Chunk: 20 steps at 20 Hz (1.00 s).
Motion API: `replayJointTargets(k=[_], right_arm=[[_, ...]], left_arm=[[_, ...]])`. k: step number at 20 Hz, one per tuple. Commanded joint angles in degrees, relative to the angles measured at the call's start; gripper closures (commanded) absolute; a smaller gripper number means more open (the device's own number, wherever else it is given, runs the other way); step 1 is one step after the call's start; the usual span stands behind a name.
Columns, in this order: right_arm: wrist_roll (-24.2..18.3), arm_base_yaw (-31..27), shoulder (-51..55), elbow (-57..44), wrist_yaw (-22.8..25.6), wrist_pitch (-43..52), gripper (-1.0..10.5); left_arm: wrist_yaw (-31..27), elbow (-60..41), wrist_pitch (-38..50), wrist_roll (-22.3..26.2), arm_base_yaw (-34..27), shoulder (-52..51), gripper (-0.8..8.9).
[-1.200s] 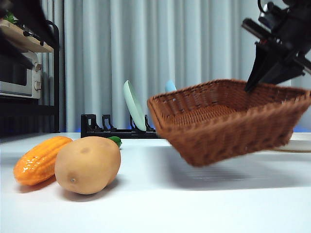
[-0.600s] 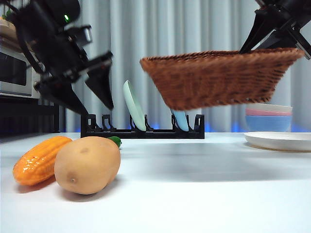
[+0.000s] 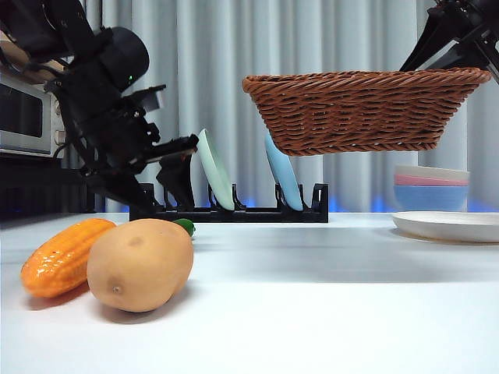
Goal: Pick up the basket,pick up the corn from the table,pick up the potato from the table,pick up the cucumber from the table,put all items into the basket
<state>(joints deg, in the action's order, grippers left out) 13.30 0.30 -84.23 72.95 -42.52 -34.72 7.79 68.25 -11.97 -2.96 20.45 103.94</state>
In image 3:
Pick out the green cucumber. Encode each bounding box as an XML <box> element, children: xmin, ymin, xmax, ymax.
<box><xmin>173</xmin><ymin>218</ymin><xmax>197</xmax><ymax>238</ymax></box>

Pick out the tan potato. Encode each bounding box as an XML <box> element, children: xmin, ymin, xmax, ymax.
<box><xmin>86</xmin><ymin>217</ymin><xmax>195</xmax><ymax>313</ymax></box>

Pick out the brown wicker basket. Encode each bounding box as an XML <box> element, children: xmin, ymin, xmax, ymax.
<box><xmin>241</xmin><ymin>66</ymin><xmax>492</xmax><ymax>157</ymax></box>

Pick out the orange corn cob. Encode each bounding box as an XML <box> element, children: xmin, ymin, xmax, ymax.
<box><xmin>20</xmin><ymin>217</ymin><xmax>117</xmax><ymax>299</ymax></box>

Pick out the pale green plate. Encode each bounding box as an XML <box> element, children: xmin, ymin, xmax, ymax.
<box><xmin>196</xmin><ymin>128</ymin><xmax>236</xmax><ymax>211</ymax></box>

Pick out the black dish rack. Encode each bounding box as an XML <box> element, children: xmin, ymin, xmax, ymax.
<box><xmin>129</xmin><ymin>182</ymin><xmax>329</xmax><ymax>224</ymax></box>

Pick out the light blue plate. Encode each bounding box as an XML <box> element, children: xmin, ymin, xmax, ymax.
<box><xmin>264</xmin><ymin>134</ymin><xmax>303</xmax><ymax>213</ymax></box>

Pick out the white bowl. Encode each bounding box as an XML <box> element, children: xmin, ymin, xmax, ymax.
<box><xmin>394</xmin><ymin>164</ymin><xmax>471</xmax><ymax>182</ymax></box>

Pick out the silver toaster oven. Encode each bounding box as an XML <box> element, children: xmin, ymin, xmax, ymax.
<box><xmin>0</xmin><ymin>64</ymin><xmax>68</xmax><ymax>159</ymax></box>

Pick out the grey pleated curtain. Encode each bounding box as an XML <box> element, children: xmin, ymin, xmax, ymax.
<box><xmin>77</xmin><ymin>0</ymin><xmax>499</xmax><ymax>214</ymax></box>

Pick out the pink bowl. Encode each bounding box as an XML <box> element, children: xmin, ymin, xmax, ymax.
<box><xmin>394</xmin><ymin>174</ymin><xmax>470</xmax><ymax>188</ymax></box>

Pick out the white flat plate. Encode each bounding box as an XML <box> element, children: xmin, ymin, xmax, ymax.
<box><xmin>391</xmin><ymin>211</ymin><xmax>499</xmax><ymax>245</ymax></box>

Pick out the pale grey camera box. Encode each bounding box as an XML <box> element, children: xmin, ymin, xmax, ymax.
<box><xmin>129</xmin><ymin>83</ymin><xmax>167</xmax><ymax>115</ymax></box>

